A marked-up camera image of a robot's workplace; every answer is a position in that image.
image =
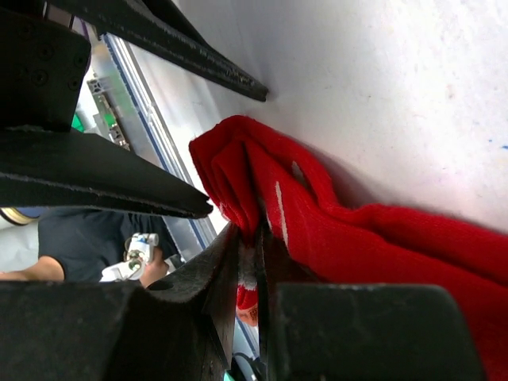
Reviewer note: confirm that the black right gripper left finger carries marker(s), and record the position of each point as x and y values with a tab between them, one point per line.
180	328

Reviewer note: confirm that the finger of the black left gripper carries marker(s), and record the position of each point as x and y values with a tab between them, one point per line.
160	28

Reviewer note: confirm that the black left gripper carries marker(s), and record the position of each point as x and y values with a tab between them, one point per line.
43	64

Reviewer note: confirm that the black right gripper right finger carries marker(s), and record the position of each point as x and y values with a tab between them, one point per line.
314	330

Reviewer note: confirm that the red sock with bear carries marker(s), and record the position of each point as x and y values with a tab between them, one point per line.
255	174

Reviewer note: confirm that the person in dark shirt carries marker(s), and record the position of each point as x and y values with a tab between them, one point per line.
75	245

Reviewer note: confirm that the aluminium table rail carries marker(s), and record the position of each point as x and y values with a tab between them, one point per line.
159	106

